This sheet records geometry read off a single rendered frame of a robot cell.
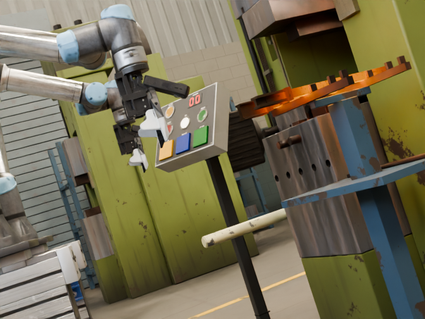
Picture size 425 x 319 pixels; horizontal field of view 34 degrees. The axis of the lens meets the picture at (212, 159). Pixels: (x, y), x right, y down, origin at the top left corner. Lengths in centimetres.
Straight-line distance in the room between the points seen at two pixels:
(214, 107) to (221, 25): 897
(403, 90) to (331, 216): 46
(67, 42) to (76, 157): 579
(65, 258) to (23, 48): 54
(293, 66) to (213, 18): 901
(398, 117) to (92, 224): 543
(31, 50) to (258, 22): 93
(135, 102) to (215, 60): 980
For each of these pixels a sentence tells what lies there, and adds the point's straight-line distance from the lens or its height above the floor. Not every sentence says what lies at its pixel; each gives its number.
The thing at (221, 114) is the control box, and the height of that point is 107.
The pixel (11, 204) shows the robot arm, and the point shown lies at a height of 95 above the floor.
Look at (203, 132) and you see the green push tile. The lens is 272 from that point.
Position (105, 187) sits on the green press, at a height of 115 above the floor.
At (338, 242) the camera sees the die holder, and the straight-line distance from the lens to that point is 230.
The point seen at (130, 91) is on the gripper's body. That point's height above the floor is 108.
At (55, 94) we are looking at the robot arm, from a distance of 243.
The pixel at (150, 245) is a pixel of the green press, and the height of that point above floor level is 45.
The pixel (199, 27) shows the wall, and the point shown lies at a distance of 1152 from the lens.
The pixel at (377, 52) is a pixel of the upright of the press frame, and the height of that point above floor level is 104.
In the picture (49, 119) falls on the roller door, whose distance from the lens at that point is 1038.
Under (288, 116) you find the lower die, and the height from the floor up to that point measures 96.
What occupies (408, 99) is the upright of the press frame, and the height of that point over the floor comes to 87.
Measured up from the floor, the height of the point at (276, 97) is 97.
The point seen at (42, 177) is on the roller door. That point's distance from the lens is 1023.
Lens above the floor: 80
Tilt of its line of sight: 2 degrees up
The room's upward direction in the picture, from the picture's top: 18 degrees counter-clockwise
